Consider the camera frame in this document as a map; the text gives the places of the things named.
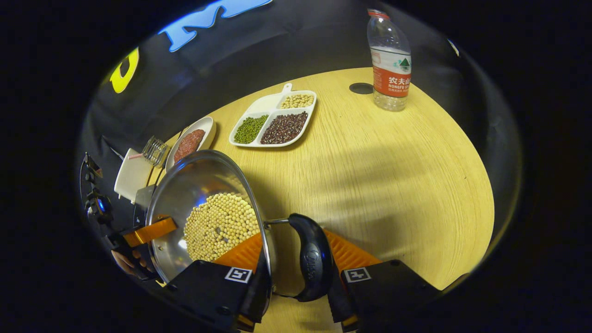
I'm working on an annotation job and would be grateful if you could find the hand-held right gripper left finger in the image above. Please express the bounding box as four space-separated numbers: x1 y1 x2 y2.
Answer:
166 233 273 333

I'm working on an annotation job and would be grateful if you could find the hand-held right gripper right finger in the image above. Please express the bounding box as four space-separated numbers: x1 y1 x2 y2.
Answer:
324 229 440 333

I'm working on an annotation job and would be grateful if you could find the stainless steel pot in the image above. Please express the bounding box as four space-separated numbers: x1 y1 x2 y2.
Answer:
146 149 334 320

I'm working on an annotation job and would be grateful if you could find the soybeans heap in pot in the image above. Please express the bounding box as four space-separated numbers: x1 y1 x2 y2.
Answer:
184 192 261 263

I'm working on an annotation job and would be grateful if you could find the white toaster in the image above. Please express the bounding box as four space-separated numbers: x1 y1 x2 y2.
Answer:
114 148 153 204

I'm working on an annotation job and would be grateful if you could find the round white plate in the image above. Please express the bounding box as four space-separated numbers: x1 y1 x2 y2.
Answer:
165 116 216 173

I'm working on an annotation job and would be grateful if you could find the green mung beans portion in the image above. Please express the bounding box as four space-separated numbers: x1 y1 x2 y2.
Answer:
234 115 269 144

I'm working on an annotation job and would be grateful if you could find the dark red beans portion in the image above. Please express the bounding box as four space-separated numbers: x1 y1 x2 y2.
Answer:
260 111 308 145

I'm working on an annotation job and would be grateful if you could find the white divided dish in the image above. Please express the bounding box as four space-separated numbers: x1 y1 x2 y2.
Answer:
229 83 318 148

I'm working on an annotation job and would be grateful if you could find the small soybeans portion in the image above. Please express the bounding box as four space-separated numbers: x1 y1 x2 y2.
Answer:
280 94 315 110

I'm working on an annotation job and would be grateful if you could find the clear plastic water bottle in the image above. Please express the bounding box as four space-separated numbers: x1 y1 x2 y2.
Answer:
367 8 412 112

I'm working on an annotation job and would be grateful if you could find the metal wire basket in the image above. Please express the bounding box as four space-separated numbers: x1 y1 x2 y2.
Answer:
142 136 169 166

